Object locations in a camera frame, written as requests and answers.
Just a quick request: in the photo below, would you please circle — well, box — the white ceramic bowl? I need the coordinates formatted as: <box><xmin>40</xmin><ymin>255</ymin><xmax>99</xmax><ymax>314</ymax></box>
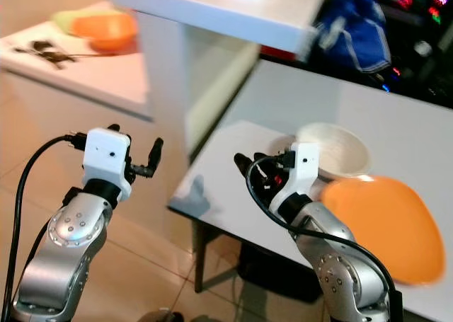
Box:
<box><xmin>294</xmin><ymin>122</ymin><xmax>372</xmax><ymax>180</ymax></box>

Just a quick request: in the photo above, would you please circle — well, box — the black box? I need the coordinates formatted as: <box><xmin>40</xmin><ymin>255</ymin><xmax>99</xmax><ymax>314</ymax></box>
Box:
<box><xmin>237</xmin><ymin>241</ymin><xmax>326</xmax><ymax>305</ymax></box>

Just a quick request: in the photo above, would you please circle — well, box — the black table leg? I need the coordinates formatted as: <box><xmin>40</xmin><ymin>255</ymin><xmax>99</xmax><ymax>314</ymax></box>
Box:
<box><xmin>191</xmin><ymin>219</ymin><xmax>213</xmax><ymax>294</ymax></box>

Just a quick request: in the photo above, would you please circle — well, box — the white low cabinet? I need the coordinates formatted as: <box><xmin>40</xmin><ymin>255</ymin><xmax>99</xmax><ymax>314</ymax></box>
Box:
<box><xmin>0</xmin><ymin>2</ymin><xmax>156</xmax><ymax>167</ymax></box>

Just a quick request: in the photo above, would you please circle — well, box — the red box white print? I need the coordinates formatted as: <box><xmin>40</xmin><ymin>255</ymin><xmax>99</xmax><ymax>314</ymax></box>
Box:
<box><xmin>258</xmin><ymin>45</ymin><xmax>298</xmax><ymax>61</ymax></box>

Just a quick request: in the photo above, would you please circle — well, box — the orange plate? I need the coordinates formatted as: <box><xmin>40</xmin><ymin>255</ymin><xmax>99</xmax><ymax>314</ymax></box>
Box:
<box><xmin>321</xmin><ymin>176</ymin><xmax>440</xmax><ymax>287</ymax></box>

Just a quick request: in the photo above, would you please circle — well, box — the orange bowl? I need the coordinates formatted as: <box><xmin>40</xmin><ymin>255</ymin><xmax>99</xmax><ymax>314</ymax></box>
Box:
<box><xmin>69</xmin><ymin>11</ymin><xmax>139</xmax><ymax>54</ymax></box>

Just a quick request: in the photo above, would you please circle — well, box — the white raised bar counter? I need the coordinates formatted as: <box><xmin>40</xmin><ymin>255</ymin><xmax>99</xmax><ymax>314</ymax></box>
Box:
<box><xmin>106</xmin><ymin>0</ymin><xmax>330</xmax><ymax>153</ymax></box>

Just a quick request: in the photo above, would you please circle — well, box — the light green bowl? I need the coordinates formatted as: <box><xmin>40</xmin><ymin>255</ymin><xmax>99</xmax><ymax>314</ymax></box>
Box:
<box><xmin>51</xmin><ymin>9</ymin><xmax>89</xmax><ymax>36</ymax></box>

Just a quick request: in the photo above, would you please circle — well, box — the blue fabric bag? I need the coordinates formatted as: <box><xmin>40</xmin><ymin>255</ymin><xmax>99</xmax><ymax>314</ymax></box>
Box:
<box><xmin>315</xmin><ymin>0</ymin><xmax>394</xmax><ymax>75</ymax></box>

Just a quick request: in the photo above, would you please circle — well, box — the black electronics rack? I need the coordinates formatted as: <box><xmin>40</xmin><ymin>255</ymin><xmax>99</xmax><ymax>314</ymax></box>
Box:
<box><xmin>258</xmin><ymin>0</ymin><xmax>453</xmax><ymax>103</ymax></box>

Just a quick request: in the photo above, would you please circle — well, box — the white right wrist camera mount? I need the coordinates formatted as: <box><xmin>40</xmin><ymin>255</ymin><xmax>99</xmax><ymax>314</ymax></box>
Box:
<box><xmin>269</xmin><ymin>142</ymin><xmax>321</xmax><ymax>209</ymax></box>

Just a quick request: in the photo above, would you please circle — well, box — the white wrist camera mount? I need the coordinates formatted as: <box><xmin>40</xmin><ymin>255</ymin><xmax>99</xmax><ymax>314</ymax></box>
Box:
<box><xmin>269</xmin><ymin>142</ymin><xmax>321</xmax><ymax>209</ymax></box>
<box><xmin>83</xmin><ymin>126</ymin><xmax>134</xmax><ymax>201</ymax></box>

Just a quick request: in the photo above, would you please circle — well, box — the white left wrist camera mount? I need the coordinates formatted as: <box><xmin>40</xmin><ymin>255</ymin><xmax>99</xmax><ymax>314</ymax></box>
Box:
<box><xmin>83</xmin><ymin>126</ymin><xmax>134</xmax><ymax>201</ymax></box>

